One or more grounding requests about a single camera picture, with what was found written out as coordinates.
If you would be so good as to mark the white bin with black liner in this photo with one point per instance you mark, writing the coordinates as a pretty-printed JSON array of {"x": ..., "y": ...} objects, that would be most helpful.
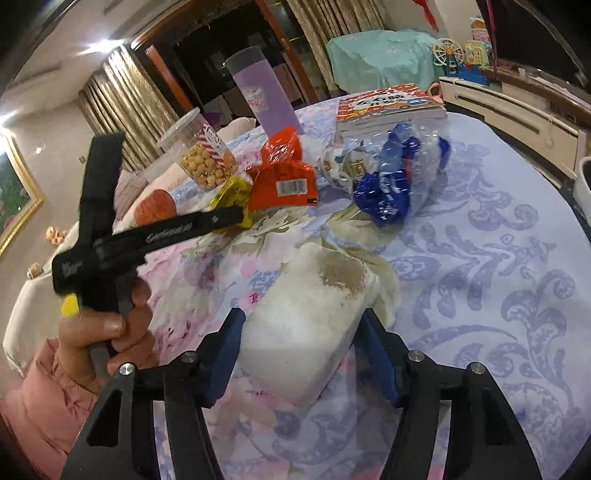
[{"x": 584, "y": 184}]

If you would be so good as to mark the purple water bottle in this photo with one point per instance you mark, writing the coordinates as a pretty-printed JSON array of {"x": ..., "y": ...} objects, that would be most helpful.
[{"x": 263, "y": 92}]

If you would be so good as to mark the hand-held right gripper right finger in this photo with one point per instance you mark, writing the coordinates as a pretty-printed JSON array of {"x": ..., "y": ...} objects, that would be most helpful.
[{"x": 378, "y": 355}]

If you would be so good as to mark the yellow ridged wrapper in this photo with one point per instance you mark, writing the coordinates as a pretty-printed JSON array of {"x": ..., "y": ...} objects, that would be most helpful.
[{"x": 69, "y": 307}]

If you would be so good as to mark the pink striped cushion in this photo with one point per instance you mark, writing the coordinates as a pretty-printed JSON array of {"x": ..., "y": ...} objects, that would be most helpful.
[{"x": 129, "y": 191}]

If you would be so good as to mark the gold framed landscape painting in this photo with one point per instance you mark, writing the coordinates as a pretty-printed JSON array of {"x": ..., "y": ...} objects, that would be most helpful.
[{"x": 14, "y": 194}]

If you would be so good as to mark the wooden sliding glass door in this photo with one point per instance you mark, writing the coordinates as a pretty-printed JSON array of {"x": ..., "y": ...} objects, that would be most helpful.
[{"x": 295, "y": 60}]

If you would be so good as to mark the stack of colourful books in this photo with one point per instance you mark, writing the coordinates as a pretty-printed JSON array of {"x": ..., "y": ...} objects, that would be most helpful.
[{"x": 390, "y": 106}]

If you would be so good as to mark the blue toy base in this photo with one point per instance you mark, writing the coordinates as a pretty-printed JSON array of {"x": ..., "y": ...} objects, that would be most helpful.
[{"x": 471, "y": 74}]

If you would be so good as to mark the orange snack packet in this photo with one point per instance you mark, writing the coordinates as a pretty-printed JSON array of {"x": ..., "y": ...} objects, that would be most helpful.
[{"x": 286, "y": 180}]

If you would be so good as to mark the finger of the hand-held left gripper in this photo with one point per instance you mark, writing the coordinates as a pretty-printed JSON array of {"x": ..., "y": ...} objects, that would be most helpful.
[{"x": 221, "y": 218}]

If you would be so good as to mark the tan teddy bear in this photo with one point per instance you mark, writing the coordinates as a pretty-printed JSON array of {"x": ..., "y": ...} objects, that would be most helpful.
[
  {"x": 34, "y": 271},
  {"x": 55, "y": 234}
]

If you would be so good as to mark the person's left forearm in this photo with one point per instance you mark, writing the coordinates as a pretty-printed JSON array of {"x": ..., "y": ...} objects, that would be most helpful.
[{"x": 41, "y": 406}]

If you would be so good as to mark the covered sofa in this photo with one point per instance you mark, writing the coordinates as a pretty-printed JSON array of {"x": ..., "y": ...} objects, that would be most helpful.
[{"x": 27, "y": 318}]

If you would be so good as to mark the black flat television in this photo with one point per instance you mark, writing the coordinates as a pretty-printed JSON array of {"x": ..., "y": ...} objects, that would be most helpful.
[{"x": 517, "y": 27}]

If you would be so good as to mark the white television cabinet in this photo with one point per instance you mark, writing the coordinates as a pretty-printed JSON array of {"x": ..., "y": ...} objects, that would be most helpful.
[{"x": 508, "y": 110}]

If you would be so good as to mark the clear popcorn jar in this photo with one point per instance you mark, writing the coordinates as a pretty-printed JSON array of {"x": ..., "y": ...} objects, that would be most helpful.
[{"x": 203, "y": 157}]

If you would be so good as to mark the red apple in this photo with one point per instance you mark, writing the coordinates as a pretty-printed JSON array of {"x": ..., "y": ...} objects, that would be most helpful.
[{"x": 154, "y": 207}]

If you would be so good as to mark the white foam block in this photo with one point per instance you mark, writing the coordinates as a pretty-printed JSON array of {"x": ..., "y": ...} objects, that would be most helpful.
[{"x": 304, "y": 323}]

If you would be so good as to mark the person's left hand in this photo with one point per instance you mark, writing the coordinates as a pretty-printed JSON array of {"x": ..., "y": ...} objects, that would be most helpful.
[{"x": 87, "y": 327}]

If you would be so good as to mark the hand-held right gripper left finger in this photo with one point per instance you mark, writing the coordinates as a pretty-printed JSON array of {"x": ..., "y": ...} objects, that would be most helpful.
[{"x": 226, "y": 355}]

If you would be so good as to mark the toy ferris wheel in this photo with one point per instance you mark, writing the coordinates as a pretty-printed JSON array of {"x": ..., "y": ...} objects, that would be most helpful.
[{"x": 447, "y": 53}]

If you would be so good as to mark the gold patterned curtain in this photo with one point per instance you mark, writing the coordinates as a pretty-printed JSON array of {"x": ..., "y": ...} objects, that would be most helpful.
[
  {"x": 120, "y": 106},
  {"x": 332, "y": 16}
]

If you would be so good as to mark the boxed doll toy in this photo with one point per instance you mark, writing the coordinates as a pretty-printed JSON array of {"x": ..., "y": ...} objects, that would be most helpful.
[{"x": 478, "y": 28}]

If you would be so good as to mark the blue clear plastic bag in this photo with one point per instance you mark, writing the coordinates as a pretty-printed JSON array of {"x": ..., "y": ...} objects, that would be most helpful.
[{"x": 397, "y": 180}]

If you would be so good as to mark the teal floral cover cloth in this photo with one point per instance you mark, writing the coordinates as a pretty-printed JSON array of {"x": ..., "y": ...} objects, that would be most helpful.
[{"x": 378, "y": 60}]

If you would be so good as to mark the colourful toy house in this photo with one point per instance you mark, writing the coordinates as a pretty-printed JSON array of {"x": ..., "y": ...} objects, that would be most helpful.
[{"x": 475, "y": 53}]

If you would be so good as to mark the yellow snack packet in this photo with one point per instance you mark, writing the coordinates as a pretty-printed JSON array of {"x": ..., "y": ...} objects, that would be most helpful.
[{"x": 231, "y": 196}]

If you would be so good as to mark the white brown snack wrapper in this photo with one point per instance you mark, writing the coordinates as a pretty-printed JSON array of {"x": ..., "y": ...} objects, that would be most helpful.
[{"x": 344, "y": 168}]

